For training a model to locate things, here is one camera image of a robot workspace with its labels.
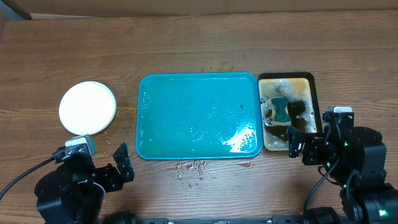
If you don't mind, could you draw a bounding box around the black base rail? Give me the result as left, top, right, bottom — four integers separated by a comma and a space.
136, 215, 309, 224

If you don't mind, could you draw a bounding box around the teal plastic tray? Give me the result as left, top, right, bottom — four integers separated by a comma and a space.
136, 72, 264, 160

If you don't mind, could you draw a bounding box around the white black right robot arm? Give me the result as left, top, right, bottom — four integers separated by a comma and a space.
287, 124, 397, 223

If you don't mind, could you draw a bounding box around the yellow green sponge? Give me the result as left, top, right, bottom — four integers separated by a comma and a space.
271, 98, 291, 123

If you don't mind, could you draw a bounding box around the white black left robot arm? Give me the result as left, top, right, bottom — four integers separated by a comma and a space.
34, 143, 134, 223

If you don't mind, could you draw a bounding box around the white plate with sauce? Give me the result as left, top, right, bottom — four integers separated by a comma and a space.
58, 81, 117, 135

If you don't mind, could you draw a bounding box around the black tray of dirty water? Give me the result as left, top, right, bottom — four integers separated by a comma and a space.
258, 72, 322, 151

